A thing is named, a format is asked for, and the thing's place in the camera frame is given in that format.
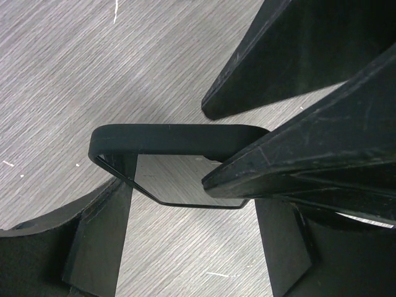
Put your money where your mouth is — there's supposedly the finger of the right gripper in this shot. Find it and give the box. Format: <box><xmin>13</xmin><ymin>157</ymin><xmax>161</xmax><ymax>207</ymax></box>
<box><xmin>201</xmin><ymin>1</ymin><xmax>395</xmax><ymax>120</ymax></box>
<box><xmin>202</xmin><ymin>47</ymin><xmax>395</xmax><ymax>224</ymax></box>

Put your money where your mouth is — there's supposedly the black phone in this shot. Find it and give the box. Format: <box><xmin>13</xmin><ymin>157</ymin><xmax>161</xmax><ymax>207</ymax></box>
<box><xmin>88</xmin><ymin>124</ymin><xmax>268</xmax><ymax>210</ymax></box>

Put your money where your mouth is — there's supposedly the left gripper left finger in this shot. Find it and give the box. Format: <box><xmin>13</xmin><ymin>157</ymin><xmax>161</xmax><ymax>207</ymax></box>
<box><xmin>1</xmin><ymin>178</ymin><xmax>132</xmax><ymax>296</ymax></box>

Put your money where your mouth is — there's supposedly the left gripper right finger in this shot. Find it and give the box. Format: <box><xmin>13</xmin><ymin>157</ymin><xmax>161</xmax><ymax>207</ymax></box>
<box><xmin>255</xmin><ymin>199</ymin><xmax>395</xmax><ymax>296</ymax></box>

